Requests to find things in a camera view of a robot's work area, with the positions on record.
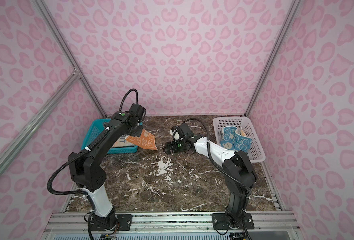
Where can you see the aluminium frame post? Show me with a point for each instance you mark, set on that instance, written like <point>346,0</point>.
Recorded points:
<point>69,55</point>
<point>282,34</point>

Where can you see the teal plastic basket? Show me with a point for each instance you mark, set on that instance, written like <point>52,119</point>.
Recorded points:
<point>94,131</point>

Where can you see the white plastic basket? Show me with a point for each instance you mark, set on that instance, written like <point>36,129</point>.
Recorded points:
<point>256,153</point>

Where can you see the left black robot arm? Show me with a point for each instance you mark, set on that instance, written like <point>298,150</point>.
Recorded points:
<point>87,172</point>

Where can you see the cream rabbit print towel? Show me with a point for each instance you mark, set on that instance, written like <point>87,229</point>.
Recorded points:
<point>122,143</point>

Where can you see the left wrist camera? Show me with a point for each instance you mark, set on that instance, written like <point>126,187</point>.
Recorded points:
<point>138,111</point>

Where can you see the aluminium frame post right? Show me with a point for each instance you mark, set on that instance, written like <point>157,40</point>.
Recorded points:
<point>282,34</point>

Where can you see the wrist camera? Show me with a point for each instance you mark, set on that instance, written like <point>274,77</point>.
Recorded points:
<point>181,132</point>
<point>138,111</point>

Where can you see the aluminium frame strut left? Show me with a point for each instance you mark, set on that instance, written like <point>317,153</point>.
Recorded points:
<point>24,136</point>

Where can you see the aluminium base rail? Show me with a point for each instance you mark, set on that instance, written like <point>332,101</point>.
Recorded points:
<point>274,225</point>

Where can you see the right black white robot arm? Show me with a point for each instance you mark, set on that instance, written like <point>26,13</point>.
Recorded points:
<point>239,175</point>

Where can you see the aluminium frame post left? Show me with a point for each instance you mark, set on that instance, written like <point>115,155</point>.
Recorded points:
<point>69,55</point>

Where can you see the blue patterned towel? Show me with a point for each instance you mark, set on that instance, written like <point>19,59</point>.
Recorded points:
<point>235,139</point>

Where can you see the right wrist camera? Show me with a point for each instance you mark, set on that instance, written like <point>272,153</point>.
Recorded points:
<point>181,132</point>

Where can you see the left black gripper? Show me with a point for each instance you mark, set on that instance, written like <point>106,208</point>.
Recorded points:
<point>138,133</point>

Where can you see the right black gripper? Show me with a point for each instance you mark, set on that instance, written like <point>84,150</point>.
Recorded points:
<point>174,149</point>

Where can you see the orange patterned towel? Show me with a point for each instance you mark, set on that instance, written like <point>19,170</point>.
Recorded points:
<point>146,141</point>

